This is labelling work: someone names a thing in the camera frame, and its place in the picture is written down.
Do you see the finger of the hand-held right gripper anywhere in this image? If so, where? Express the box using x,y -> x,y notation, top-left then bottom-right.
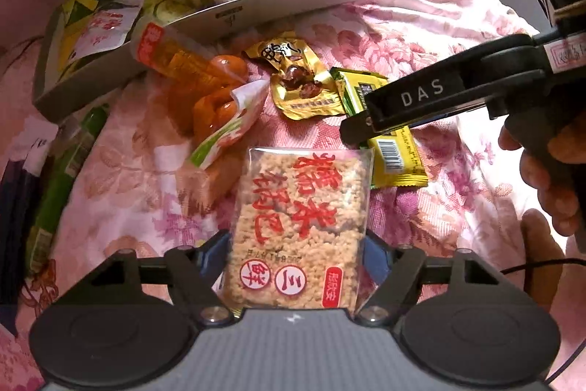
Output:
339,111 -> 375,145

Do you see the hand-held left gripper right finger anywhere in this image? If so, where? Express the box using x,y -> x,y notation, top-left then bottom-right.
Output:
355,235 -> 503,325

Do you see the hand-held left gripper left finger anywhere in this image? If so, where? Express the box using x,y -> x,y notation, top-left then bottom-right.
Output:
92,230 -> 234,325

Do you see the yellow green snack packet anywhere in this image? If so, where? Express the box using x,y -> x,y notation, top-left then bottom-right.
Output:
330,68 -> 429,190

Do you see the gold chestnut packet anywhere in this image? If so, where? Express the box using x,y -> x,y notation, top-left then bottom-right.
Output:
242,31 -> 346,121

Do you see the rice cracker packet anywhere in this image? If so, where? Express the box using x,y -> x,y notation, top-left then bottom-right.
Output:
220,146 -> 376,311

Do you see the person's right hand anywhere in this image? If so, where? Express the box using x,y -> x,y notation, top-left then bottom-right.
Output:
498,123 -> 586,266

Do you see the dark purple packet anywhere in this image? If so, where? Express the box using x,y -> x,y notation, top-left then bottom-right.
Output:
0,157 -> 47,337

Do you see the red white snack packet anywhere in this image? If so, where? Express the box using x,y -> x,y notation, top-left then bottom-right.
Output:
71,0 -> 138,62

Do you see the black cable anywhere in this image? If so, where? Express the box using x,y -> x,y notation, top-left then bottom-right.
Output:
498,256 -> 586,387

